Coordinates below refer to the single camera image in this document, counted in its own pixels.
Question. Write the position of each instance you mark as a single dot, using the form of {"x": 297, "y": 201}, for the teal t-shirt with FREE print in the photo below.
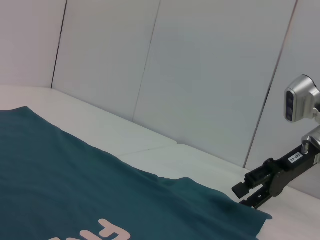
{"x": 75, "y": 175}

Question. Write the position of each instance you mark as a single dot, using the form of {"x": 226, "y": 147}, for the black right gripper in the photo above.
{"x": 287, "y": 170}

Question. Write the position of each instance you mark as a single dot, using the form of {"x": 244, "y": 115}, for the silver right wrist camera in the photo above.
{"x": 300, "y": 100}

